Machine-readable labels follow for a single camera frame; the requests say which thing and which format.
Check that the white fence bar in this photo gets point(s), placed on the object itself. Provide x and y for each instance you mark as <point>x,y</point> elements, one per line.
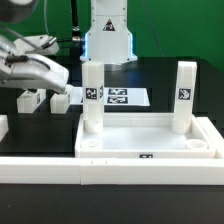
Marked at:
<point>214,136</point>
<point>3,126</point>
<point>33,170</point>

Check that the white right fence bar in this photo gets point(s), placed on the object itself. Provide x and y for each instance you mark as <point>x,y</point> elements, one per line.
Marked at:
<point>214,136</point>

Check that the white left fence bar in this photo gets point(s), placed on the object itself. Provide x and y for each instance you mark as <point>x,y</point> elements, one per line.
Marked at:
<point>3,126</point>

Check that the white desk top tray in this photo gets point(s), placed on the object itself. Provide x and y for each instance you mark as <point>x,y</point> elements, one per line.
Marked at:
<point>143,135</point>

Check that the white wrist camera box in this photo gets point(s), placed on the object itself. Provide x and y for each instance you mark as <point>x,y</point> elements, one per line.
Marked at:
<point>39,44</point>

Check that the fiducial marker sheet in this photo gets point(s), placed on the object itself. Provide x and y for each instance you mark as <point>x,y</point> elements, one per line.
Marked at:
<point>126,96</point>

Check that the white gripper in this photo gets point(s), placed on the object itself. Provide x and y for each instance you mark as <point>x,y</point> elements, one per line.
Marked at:
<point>32,71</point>

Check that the white front fence bar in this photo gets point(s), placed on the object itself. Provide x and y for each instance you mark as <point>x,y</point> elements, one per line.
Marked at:
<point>33,170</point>

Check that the black cable connector post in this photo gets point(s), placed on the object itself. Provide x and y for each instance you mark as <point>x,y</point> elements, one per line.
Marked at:
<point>77,41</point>

